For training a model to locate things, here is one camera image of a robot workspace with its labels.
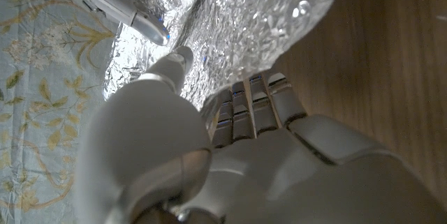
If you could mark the floral print backdrop cloth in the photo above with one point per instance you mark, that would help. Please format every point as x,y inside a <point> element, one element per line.
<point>42,95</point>

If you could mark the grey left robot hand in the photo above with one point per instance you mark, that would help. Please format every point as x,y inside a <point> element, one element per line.
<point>279,175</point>

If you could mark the crinkled aluminum foil sheet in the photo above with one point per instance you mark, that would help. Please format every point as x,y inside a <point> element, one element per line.
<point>251,25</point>

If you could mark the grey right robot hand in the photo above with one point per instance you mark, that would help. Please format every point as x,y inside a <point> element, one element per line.
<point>111,0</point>

